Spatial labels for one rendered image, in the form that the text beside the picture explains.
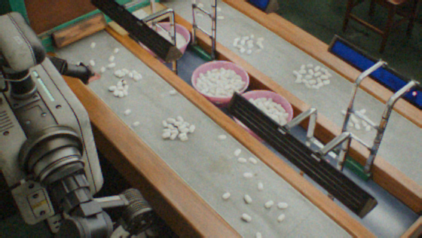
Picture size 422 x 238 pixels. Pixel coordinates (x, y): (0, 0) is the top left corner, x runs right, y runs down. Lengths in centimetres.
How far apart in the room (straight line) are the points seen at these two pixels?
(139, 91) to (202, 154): 49
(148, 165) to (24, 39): 97
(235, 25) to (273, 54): 31
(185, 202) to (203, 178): 15
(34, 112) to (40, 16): 134
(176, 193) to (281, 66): 92
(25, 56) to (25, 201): 40
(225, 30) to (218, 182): 103
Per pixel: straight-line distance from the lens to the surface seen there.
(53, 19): 264
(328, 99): 239
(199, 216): 187
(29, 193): 137
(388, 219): 209
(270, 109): 229
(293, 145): 167
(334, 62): 258
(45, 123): 127
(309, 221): 192
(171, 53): 203
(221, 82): 241
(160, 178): 198
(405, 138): 232
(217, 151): 210
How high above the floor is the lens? 231
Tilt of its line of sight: 44 degrees down
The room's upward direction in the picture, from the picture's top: straight up
